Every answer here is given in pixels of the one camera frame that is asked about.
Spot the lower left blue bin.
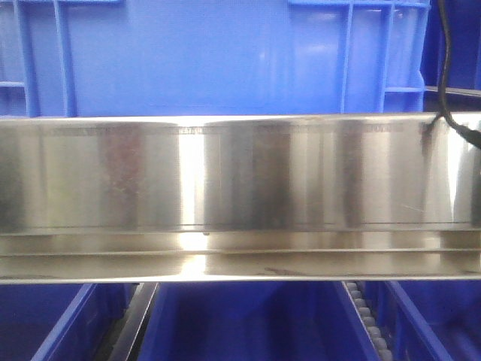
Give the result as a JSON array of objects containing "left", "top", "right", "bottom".
[{"left": 1, "top": 284, "right": 135, "bottom": 360}]

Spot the steel shelf front beam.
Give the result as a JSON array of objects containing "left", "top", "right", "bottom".
[{"left": 1, "top": 113, "right": 480, "bottom": 284}]

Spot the lower roller track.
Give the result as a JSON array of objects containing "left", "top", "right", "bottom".
[{"left": 343, "top": 281, "right": 394, "bottom": 361}]

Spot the large blue bin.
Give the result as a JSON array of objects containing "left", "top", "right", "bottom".
[{"left": 1, "top": 1, "right": 431, "bottom": 117}]

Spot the lower middle blue bin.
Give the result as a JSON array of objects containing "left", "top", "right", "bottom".
[{"left": 138, "top": 281, "right": 380, "bottom": 360}]

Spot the lower steel divider rail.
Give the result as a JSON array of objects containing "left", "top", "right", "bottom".
[{"left": 93, "top": 282, "right": 159, "bottom": 360}]

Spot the black cable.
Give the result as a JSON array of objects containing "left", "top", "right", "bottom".
[{"left": 435, "top": 0, "right": 481, "bottom": 148}]

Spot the lower right blue bin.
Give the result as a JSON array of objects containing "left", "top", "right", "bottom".
[{"left": 364, "top": 281, "right": 480, "bottom": 360}]

